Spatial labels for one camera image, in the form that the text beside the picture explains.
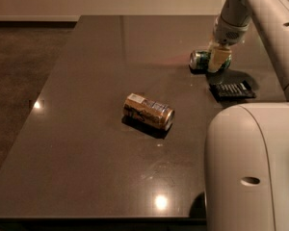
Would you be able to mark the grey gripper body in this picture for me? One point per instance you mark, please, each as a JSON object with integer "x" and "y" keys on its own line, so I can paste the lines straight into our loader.
{"x": 227, "y": 35}

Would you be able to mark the green soda can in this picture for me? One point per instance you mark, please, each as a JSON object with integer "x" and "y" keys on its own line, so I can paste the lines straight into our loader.
{"x": 200, "y": 61}

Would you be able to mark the brown gold soda can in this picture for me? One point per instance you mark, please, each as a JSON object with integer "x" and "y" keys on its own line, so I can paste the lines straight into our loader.
{"x": 149, "y": 112}

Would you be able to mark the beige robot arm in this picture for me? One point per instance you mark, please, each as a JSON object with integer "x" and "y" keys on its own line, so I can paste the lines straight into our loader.
{"x": 246, "y": 155}

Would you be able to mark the black snack bar wrapper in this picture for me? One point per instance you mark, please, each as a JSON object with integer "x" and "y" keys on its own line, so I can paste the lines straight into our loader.
{"x": 232, "y": 91}

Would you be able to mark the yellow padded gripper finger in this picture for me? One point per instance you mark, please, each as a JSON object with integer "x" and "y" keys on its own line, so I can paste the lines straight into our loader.
{"x": 218, "y": 56}

